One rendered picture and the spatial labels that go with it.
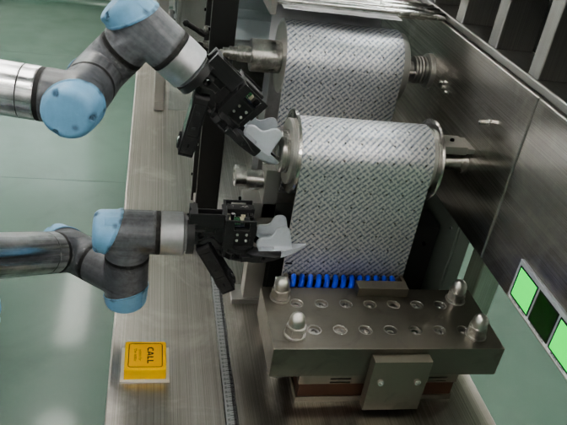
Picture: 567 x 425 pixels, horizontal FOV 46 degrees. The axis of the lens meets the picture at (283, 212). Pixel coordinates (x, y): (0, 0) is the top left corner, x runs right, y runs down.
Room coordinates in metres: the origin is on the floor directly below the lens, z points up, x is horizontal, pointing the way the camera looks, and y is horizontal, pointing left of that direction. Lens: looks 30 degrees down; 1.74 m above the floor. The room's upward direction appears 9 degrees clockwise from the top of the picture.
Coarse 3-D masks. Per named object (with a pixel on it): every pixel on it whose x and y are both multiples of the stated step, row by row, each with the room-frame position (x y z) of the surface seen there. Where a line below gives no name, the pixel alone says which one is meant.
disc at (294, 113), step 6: (294, 108) 1.07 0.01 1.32; (288, 114) 1.10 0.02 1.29; (294, 114) 1.05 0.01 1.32; (294, 120) 1.05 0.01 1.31; (300, 120) 1.03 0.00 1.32; (300, 126) 1.01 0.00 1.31; (300, 132) 1.00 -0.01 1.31; (300, 138) 1.00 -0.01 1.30; (300, 144) 0.99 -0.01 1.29; (300, 150) 0.98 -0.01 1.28; (300, 156) 0.98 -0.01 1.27; (300, 162) 0.98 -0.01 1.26; (294, 174) 0.99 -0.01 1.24; (294, 180) 0.98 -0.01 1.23; (288, 186) 1.02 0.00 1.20; (294, 186) 0.99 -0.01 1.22; (288, 192) 1.01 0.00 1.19
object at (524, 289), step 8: (520, 272) 0.86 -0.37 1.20; (520, 280) 0.85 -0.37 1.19; (528, 280) 0.83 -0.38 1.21; (520, 288) 0.84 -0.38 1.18; (528, 288) 0.83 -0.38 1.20; (536, 288) 0.81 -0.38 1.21; (520, 296) 0.84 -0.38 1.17; (528, 296) 0.82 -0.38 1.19; (520, 304) 0.83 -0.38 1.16; (528, 304) 0.81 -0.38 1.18
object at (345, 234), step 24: (312, 192) 1.00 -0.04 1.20; (312, 216) 1.00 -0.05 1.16; (336, 216) 1.01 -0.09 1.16; (360, 216) 1.02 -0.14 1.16; (384, 216) 1.03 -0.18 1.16; (408, 216) 1.04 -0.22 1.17; (312, 240) 1.00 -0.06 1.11; (336, 240) 1.01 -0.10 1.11; (360, 240) 1.02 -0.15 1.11; (384, 240) 1.03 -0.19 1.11; (408, 240) 1.04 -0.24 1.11; (288, 264) 0.99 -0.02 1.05; (312, 264) 1.00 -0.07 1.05; (336, 264) 1.01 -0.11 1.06; (360, 264) 1.02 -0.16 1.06; (384, 264) 1.03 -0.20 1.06
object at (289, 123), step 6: (288, 120) 1.07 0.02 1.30; (288, 126) 1.06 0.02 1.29; (294, 126) 1.03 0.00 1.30; (294, 132) 1.02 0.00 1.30; (432, 132) 1.10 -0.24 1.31; (294, 138) 1.01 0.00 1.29; (294, 144) 1.00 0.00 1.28; (294, 150) 1.00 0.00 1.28; (438, 150) 1.07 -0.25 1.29; (294, 156) 0.99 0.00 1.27; (438, 156) 1.06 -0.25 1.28; (294, 162) 0.99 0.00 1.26; (438, 162) 1.06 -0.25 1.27; (294, 168) 0.99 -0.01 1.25; (282, 174) 1.05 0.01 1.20; (288, 174) 1.01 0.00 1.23; (282, 180) 1.04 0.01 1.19; (288, 180) 1.00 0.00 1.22; (432, 180) 1.05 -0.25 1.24
